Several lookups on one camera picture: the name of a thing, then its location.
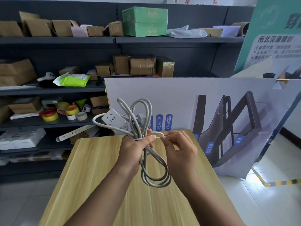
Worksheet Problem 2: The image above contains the white flat strip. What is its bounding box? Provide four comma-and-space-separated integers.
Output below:
56, 126, 92, 142

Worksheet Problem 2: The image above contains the clear brown tape roll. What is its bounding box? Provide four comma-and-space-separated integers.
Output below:
56, 102, 70, 115

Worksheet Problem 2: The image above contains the brown paper parcel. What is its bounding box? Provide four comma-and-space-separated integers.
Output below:
0, 59, 38, 87

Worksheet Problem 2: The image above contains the grey plastic mailer bag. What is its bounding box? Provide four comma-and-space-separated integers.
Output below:
164, 25, 209, 39

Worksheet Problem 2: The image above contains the bright green plastic packet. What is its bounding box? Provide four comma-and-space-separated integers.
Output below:
53, 72, 91, 87

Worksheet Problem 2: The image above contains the white sign with red print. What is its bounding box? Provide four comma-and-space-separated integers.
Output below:
162, 0, 222, 7

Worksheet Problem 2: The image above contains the green snack packet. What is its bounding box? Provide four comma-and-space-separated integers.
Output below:
75, 99, 87, 111

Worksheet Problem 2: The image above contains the person's right forearm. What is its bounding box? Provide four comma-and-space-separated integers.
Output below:
168, 170, 248, 226

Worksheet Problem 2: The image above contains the yellow black hazard tape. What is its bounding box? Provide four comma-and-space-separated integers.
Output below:
251, 167, 301, 188

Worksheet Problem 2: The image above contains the large white printed carton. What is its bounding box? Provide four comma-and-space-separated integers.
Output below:
104, 77, 301, 180

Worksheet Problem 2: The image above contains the person's left forearm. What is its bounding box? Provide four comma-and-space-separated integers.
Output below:
63, 162, 142, 226

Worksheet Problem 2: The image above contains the white power strip with cable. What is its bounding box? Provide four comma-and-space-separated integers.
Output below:
92, 98, 172, 188

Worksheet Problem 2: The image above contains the person's right hand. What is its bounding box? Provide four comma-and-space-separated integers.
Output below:
162, 131, 198, 184

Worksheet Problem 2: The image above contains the dark grey metal shelving unit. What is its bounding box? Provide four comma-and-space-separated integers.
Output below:
0, 3, 256, 184

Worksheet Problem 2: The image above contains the pink cardboard box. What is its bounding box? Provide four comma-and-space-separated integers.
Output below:
71, 24, 89, 37

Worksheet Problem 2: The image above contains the small brown cardboard box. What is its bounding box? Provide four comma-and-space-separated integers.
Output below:
86, 26, 105, 37
108, 21, 124, 37
58, 66, 80, 76
95, 63, 115, 77

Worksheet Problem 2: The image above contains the lavender cardboard box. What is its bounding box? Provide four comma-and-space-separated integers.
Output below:
213, 25, 241, 37

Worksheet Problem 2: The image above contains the brown cardboard tube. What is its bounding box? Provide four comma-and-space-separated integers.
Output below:
231, 22, 250, 37

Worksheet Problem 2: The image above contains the red tape roll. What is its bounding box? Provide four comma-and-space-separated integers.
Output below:
39, 108, 57, 117

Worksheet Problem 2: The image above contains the person's left hand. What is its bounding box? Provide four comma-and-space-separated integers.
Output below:
117, 129, 157, 173

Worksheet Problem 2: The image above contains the green cardboard box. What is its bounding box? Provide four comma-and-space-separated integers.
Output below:
122, 6, 169, 24
123, 21, 168, 37

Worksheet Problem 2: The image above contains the yellow tape roll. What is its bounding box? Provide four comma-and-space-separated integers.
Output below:
65, 105, 80, 116
42, 113, 59, 122

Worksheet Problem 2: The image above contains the white cable tie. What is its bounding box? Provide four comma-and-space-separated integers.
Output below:
128, 130, 165, 142

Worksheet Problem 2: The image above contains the white handheld scanner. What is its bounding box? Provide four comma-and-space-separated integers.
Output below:
37, 72, 56, 82

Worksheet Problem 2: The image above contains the white foam package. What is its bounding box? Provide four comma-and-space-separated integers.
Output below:
0, 128, 47, 151

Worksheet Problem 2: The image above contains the open brown cardboard box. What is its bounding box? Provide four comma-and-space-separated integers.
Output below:
0, 21, 24, 37
19, 11, 53, 37
51, 20, 79, 37

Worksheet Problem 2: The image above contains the grey small box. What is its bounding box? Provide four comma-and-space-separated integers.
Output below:
42, 99, 59, 109

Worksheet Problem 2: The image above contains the teal printed poster board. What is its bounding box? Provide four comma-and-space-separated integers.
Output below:
233, 0, 301, 81

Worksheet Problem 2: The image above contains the taped brown cardboard box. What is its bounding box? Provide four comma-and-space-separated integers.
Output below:
156, 57, 175, 78

